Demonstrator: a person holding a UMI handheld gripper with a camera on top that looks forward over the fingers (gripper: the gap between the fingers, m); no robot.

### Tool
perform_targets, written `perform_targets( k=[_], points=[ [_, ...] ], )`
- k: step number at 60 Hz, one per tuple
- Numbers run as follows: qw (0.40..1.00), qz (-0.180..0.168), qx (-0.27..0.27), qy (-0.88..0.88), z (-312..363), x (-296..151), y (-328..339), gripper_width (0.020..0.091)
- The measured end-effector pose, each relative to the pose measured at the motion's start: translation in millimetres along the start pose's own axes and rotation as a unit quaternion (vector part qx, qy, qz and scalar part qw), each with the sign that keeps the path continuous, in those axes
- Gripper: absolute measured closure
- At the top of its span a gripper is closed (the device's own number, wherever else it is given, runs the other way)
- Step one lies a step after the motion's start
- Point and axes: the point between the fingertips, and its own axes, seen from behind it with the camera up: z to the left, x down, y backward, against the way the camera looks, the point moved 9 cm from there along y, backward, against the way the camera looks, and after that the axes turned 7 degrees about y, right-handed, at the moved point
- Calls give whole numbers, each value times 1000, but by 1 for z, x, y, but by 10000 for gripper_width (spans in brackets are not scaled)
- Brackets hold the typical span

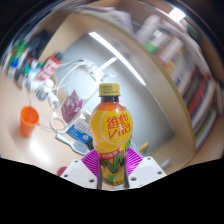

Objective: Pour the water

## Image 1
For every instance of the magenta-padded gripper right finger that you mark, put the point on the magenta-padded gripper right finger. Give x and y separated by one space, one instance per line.
146 171

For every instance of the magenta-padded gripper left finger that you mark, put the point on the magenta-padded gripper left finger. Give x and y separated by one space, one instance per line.
78 173

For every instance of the yellow drink bottle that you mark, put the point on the yellow drink bottle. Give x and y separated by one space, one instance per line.
111 133

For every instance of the white hairbrush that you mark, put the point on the white hairbrush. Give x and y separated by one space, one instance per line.
78 146

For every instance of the white and blue box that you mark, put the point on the white and blue box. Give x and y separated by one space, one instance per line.
80 131

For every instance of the magenta packet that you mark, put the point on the magenta packet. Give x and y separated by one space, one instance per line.
71 106

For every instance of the orange plastic cup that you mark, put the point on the orange plastic cup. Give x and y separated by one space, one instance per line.
29 121

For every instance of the white power strip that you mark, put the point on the white power strip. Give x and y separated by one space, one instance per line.
91 66

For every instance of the red and white canister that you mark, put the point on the red and white canister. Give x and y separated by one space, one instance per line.
49 68

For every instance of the white under-shelf light bar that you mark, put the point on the white under-shelf light bar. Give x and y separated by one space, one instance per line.
116 56

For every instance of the ceiling light tube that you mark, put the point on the ceiling light tube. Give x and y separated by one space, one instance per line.
176 14

